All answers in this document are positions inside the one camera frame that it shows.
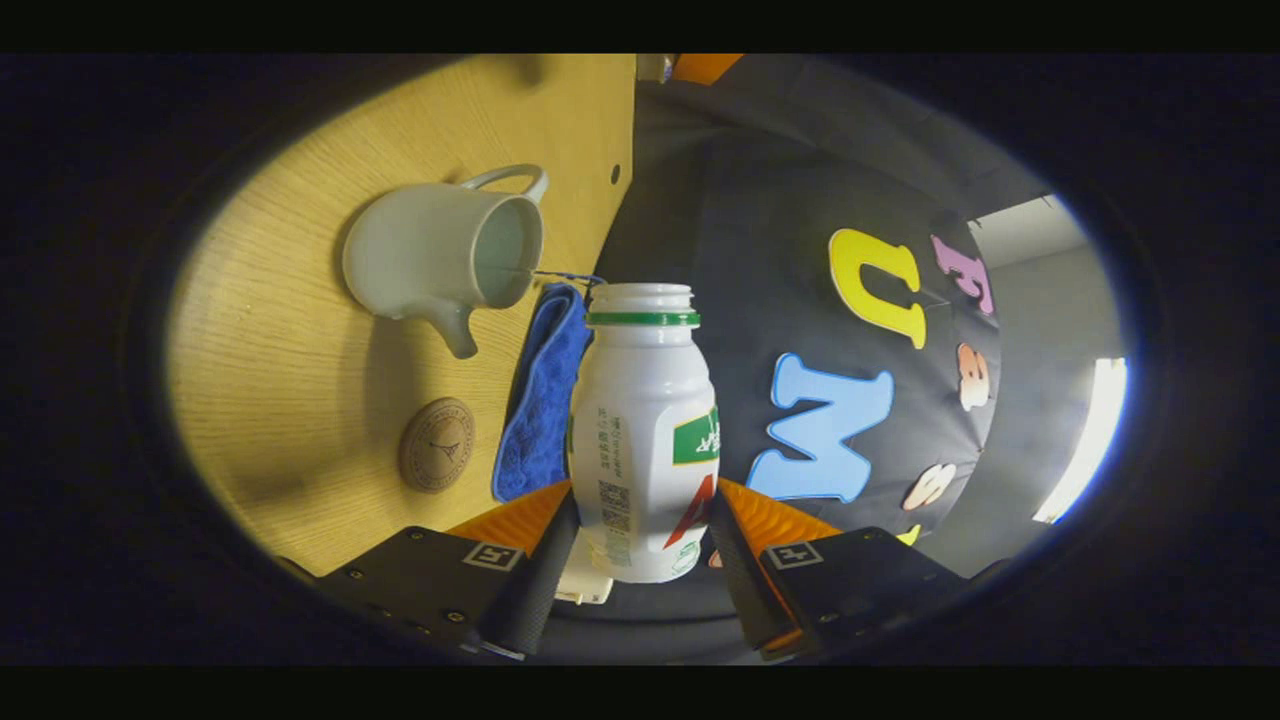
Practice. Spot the white ceramic teacup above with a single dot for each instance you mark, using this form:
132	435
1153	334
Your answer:
420	255

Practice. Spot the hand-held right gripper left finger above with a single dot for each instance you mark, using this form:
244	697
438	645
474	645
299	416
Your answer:
535	590

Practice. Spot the black backdrop cloth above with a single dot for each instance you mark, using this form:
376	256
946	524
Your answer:
760	300

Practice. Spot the round wooden coaster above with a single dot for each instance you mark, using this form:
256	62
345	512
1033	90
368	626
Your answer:
437	445

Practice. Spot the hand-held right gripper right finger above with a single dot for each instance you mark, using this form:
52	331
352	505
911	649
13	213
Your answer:
745	590

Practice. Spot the ceiling light strip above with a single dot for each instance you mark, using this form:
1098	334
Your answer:
1085	440

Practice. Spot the blue folded towel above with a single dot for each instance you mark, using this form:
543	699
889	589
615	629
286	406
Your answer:
540	400

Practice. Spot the white plastic water bottle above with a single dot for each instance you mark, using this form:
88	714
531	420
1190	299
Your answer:
640	430

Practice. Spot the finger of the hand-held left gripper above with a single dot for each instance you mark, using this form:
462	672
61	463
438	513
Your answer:
705	67

